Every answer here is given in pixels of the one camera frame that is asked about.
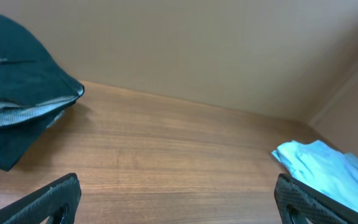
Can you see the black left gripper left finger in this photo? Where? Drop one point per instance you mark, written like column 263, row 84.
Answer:
column 56, row 202

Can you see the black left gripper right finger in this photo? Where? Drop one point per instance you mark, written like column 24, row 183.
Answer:
column 298, row 203

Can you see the black shorts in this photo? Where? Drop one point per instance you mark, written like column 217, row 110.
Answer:
column 34, row 91

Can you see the light blue t-shirt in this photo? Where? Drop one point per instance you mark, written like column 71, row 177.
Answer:
column 324, row 169

